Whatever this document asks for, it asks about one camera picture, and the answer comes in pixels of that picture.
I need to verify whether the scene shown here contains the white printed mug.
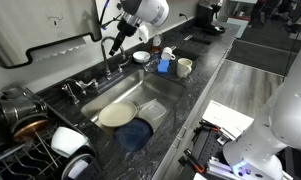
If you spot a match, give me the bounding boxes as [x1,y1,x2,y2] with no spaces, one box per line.
[160,46,177,62]

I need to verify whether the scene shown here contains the black counter tray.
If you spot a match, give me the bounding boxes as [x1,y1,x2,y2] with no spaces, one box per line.
[183,33,213,46]

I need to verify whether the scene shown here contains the chrome faucet lever handle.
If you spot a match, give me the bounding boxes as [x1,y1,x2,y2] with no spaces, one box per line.
[117,54,134,73]
[78,78,99,90]

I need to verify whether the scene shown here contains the dark blue plate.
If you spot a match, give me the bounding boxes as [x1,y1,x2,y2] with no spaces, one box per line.
[113,118,154,153]

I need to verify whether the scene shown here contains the blue sponge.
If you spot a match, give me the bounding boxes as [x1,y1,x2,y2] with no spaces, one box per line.
[156,59,170,74]

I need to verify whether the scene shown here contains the beige plate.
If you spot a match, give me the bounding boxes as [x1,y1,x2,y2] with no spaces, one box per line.
[98,101,138,128]

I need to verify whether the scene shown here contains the small chrome side faucet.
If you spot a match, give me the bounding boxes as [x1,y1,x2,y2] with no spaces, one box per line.
[60,78,88,106]

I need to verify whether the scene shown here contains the black coffee machine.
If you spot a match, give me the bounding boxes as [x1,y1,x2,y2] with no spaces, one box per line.
[194,0,226,36]

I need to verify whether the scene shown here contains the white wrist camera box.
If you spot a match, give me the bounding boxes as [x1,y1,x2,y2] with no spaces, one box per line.
[137,23,150,44]

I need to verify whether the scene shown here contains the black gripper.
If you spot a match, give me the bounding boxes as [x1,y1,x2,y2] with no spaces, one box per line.
[108,16,139,57]

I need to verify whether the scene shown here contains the clear glass bowl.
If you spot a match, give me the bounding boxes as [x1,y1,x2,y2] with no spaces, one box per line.
[143,54,162,73]

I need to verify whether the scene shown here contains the black floor mat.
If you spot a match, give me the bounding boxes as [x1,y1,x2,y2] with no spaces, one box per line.
[224,39,301,77]

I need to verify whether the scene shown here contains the red handled tool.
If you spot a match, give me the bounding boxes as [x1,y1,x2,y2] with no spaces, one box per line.
[183,148,207,174]
[199,119,221,133]

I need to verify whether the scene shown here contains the stainless steel pot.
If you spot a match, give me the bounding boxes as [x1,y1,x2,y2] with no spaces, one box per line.
[0,84,49,126]

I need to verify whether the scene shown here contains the white rimmed bowl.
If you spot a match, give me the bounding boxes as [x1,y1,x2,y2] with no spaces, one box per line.
[61,153,96,180]

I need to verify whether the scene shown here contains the black mounting plate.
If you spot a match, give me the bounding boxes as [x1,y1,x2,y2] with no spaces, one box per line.
[178,121,238,180]

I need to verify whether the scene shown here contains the stainless steel sink basin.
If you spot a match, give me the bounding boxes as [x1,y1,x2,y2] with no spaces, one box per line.
[80,69,187,138]

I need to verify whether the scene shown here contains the black dish rack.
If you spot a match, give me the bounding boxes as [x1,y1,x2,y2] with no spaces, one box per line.
[0,96,103,180]

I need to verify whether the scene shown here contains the steel paper towel dispenser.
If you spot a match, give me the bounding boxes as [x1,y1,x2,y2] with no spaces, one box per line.
[0,0,103,70]

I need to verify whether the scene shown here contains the aluminium extrusion bar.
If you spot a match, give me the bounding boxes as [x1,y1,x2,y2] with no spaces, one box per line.
[206,156,239,180]

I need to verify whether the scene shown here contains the copper bottom pan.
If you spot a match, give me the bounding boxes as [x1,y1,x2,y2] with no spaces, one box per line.
[11,114,51,143]

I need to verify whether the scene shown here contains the orange dish soap bottle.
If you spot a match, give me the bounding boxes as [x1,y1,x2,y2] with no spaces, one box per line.
[151,33,163,54]

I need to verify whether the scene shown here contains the beige mug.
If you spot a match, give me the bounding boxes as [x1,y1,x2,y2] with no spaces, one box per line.
[176,57,193,79]

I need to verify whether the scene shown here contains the white booklet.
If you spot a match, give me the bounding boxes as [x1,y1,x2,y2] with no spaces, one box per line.
[202,99,255,139]

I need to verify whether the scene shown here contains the clear plastic lid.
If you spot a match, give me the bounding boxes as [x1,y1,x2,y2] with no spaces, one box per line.
[138,99,168,123]

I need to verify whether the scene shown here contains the white round dish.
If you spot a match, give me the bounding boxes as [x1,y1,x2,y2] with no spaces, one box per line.
[50,126,91,158]

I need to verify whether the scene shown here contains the chrome gooseneck faucet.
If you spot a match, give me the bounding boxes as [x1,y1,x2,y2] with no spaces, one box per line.
[100,35,128,81]

